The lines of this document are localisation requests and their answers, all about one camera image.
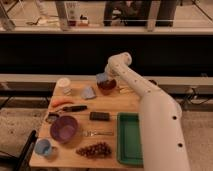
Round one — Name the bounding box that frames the red bowl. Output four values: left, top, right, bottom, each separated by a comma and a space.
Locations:
97, 79, 116, 95

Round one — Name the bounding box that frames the blue sponge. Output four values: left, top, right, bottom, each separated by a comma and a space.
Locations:
96, 73, 108, 83

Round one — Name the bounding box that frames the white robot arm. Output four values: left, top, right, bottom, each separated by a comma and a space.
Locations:
105, 52, 191, 171

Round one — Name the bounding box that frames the purple bowl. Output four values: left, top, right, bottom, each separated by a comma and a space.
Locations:
50, 115, 78, 143

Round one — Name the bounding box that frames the yellow banana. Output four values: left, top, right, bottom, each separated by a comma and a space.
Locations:
119, 87, 133, 94

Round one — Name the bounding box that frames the black rectangular block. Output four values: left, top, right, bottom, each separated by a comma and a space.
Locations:
89, 112, 110, 121

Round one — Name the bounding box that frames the silver fork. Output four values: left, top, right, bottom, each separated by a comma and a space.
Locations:
82, 131, 114, 137

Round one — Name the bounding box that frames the orange carrot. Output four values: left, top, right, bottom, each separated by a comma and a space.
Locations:
51, 99, 74, 108

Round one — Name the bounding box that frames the small black measuring cup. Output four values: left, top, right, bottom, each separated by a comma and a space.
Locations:
45, 113, 59, 123

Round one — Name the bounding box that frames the bunch of dark grapes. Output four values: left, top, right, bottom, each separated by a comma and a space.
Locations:
76, 142, 112, 158

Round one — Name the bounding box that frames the green plastic tray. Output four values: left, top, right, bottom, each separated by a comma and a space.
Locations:
117, 113, 143, 167

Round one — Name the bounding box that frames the light blue mug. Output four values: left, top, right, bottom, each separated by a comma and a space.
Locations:
34, 139, 53, 157

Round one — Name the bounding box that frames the black handled knife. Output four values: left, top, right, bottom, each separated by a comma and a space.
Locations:
55, 105, 87, 112

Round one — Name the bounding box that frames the black chair frame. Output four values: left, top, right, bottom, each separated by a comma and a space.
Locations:
0, 130, 37, 171

